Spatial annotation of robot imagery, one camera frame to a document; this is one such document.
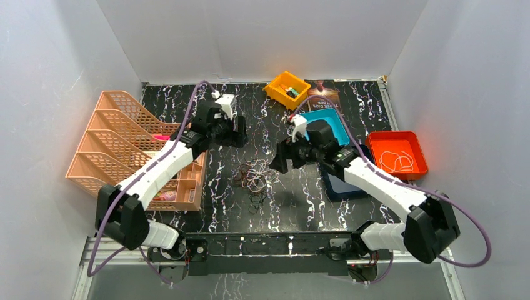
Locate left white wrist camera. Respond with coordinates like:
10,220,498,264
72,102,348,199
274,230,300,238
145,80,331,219
211,90,238,121

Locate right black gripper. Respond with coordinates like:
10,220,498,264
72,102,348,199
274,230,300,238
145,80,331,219
269,129,324,174

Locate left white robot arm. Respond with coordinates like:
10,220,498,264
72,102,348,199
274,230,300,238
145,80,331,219
95,94,248,260

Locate dark paperback book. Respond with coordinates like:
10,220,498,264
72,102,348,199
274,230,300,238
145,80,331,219
307,80,343,113

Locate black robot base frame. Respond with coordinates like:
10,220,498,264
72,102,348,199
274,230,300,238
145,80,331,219
147,231,391,283

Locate yellow plastic bin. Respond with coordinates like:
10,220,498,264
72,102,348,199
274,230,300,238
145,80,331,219
263,71,311,111

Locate peach mesh file rack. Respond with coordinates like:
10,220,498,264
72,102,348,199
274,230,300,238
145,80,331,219
66,91,179,197

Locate cyan square tray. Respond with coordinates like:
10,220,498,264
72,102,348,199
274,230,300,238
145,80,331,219
300,108,350,146

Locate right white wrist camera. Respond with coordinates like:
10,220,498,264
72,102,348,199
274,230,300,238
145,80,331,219
288,114,308,143

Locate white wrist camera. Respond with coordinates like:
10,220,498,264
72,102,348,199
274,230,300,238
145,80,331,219
288,114,308,143
211,90,238,121

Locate navy square tray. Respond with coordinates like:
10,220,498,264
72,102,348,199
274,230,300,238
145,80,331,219
318,145,374,202

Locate white cable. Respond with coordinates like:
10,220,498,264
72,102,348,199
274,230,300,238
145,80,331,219
379,150,416,175

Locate pink eraser pack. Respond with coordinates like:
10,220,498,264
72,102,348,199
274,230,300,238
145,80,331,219
156,190,176,201

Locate orange square tray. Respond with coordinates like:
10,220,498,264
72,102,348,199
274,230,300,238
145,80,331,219
366,131,429,181

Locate peach compartment organizer tray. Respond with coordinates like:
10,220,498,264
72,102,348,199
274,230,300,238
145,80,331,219
148,151,208,212

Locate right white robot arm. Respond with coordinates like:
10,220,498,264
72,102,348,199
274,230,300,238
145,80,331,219
270,114,460,263

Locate cable bundle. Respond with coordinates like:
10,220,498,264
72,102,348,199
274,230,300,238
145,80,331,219
231,159,283,214

